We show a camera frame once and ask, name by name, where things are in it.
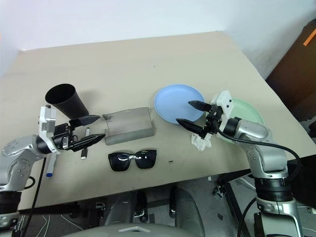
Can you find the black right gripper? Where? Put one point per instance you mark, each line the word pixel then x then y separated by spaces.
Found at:
pixel 212 121

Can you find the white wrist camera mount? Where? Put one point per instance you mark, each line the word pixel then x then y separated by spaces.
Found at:
pixel 225 101
pixel 46 121

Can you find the grey rounded robot shell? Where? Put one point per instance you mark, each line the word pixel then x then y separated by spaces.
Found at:
pixel 122 209
pixel 190 212

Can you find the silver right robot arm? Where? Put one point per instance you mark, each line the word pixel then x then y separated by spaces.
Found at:
pixel 251 128

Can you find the black tapered pen cup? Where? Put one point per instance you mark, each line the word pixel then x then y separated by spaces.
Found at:
pixel 66 101

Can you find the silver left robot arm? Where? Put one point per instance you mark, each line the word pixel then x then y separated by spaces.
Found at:
pixel 19 148

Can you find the white tissue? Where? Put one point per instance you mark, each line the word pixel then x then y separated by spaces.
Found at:
pixel 200 145

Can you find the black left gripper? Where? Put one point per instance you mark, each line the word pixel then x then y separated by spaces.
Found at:
pixel 60 135

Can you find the black table frame bar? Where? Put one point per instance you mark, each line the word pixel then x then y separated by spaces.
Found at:
pixel 234 207

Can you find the orange tape strip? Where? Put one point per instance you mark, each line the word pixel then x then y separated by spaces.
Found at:
pixel 309 39

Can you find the white marker with blue cap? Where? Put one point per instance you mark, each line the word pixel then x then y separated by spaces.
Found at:
pixel 51 165

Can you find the light green plate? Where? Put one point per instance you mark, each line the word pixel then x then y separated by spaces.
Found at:
pixel 247 111

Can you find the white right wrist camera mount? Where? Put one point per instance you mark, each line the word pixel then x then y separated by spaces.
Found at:
pixel 225 101

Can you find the black sunglasses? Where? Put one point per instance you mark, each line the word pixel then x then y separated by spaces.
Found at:
pixel 119 161

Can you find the light blue plate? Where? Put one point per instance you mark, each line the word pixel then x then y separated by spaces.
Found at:
pixel 172 101

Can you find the brown wooden cabinet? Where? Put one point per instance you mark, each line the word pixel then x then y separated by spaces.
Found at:
pixel 296 74

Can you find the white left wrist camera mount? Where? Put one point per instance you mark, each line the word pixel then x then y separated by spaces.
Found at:
pixel 46 121

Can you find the white marker with black cap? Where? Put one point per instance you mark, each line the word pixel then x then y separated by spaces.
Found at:
pixel 87 132

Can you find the grey robot torso top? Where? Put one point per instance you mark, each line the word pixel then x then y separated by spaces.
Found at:
pixel 128 230

